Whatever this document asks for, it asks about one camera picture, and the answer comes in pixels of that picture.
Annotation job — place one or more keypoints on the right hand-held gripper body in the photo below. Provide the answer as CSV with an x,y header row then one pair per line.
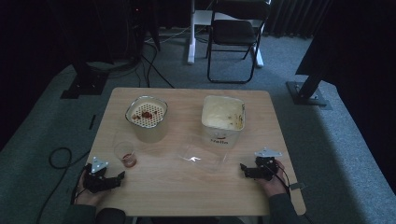
x,y
265,166

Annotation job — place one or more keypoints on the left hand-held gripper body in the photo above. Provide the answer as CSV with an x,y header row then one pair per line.
x,y
95,180

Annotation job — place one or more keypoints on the person's left hand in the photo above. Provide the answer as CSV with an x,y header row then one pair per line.
x,y
85,196

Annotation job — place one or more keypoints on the person's right hand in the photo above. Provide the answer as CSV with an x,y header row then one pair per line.
x,y
275,185

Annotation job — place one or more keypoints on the clear plastic cup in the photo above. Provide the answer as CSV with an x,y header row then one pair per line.
x,y
126,154

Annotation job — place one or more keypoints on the clear plastic box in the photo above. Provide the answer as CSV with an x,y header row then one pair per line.
x,y
202,154

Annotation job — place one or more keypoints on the white square bin with label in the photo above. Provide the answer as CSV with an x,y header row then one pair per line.
x,y
222,121

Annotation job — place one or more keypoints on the small black strip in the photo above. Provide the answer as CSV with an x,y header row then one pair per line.
x,y
92,122

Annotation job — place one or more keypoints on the white bin with perforated strainer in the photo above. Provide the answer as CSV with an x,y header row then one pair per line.
x,y
148,121

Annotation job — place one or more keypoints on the black folding chair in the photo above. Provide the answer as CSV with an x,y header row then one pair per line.
x,y
233,34

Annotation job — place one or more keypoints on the dark curtain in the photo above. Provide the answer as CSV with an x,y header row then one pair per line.
x,y
295,15

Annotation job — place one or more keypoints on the black stand with base plate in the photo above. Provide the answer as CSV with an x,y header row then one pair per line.
x,y
306,90
85,82

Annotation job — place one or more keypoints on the white desk frame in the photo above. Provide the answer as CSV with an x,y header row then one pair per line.
x,y
194,18

